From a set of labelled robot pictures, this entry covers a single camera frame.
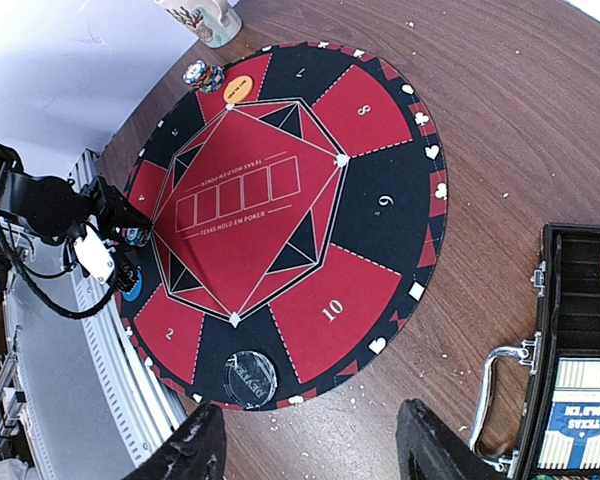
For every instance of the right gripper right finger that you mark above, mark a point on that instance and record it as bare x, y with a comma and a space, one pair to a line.
428, 449

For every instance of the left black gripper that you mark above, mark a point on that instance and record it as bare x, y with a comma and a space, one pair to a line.
104, 209

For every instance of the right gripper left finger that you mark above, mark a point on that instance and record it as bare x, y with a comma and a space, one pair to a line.
196, 450

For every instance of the poker chip stack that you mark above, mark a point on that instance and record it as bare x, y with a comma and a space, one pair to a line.
203, 77
136, 236

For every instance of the blue small blind button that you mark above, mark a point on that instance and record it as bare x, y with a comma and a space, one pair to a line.
132, 290

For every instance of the clear dealer button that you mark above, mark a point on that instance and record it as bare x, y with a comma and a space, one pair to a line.
250, 379

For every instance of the orange big blind button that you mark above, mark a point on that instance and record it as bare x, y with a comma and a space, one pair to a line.
238, 89

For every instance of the black poker chip case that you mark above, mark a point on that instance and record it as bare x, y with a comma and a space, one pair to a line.
567, 281

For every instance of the boxed card decks in case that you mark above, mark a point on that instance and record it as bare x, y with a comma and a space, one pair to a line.
572, 436

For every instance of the round red black poker mat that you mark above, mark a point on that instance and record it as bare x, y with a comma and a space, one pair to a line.
304, 223

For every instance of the white floral mug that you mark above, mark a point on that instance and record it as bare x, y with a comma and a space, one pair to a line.
213, 22

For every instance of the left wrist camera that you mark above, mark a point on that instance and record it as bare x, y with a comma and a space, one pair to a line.
93, 256

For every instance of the front aluminium rail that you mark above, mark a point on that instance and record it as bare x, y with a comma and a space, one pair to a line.
144, 411

